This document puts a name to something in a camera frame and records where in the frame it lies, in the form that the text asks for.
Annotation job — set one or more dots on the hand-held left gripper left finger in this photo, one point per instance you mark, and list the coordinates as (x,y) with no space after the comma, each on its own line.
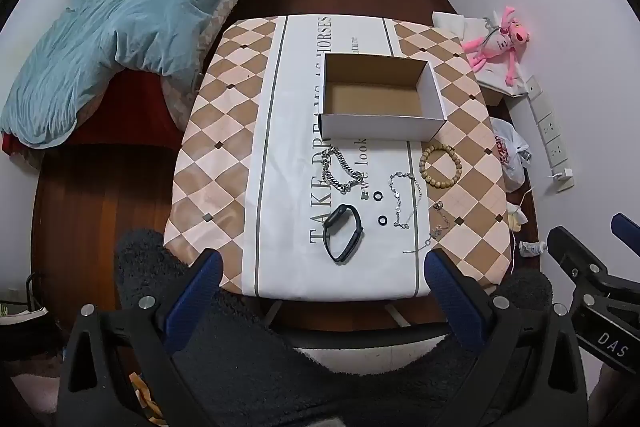
(200,292)

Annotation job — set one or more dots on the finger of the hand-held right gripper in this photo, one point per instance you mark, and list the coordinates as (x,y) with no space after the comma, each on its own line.
(627,229)
(575,257)

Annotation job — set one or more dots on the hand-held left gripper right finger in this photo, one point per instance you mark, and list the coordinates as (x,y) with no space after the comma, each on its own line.
(450,297)

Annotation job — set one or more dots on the black smart band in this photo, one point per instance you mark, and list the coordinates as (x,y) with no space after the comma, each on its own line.
(330,222)

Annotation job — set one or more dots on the cardboard box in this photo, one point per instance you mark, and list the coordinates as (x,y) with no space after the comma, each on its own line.
(380,127)

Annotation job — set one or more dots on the small white tube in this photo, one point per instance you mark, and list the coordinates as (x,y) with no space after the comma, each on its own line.
(532,248)

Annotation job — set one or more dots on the crumpled pale paper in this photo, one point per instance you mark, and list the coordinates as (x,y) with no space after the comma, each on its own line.
(517,217)

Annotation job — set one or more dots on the white charger plug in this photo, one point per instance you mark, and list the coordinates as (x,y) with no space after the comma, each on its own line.
(564,173)

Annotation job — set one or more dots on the dark fleece clothing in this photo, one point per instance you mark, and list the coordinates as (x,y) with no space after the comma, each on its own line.
(260,357)

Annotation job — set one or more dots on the white plastic bag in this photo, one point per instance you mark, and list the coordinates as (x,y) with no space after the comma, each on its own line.
(510,147)

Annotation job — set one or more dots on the white power strip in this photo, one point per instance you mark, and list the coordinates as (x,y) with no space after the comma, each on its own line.
(550,127)

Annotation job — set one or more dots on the checkered printed tablecloth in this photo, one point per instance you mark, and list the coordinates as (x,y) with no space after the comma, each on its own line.
(295,107)

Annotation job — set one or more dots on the pink plush toy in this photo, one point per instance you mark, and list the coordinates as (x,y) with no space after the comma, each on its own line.
(500,44)

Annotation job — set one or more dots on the white tote bag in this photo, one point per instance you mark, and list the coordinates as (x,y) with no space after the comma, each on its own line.
(450,22)

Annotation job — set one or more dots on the light blue duvet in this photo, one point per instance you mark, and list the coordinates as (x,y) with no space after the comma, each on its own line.
(120,17)

